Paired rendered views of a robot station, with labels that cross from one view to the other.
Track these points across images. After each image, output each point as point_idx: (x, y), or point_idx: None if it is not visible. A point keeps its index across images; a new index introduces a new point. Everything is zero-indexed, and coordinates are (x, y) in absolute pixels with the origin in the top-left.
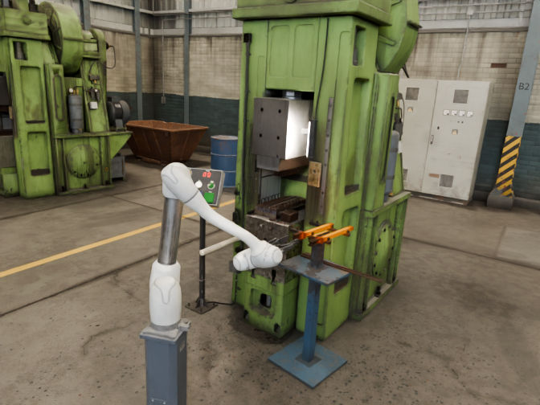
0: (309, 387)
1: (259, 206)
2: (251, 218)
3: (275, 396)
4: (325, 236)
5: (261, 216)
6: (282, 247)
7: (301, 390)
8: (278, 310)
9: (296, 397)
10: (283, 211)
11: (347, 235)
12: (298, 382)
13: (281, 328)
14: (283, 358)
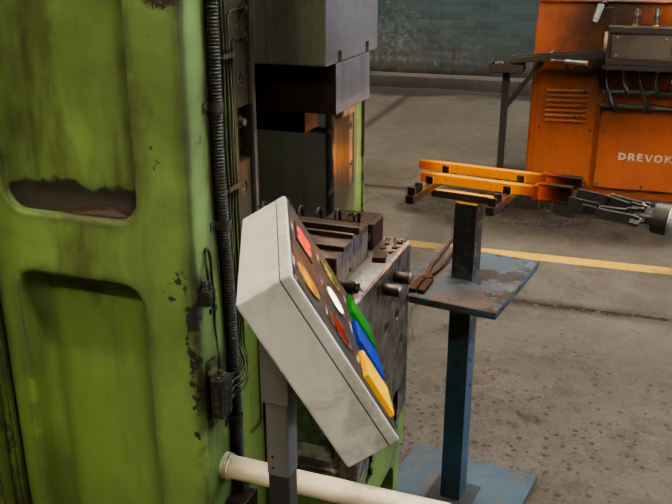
0: (534, 486)
1: (336, 252)
2: (368, 295)
3: None
4: (526, 172)
5: (356, 276)
6: (640, 201)
7: (549, 495)
8: (396, 488)
9: (575, 498)
10: (363, 221)
11: (456, 173)
12: (530, 502)
13: None
14: None
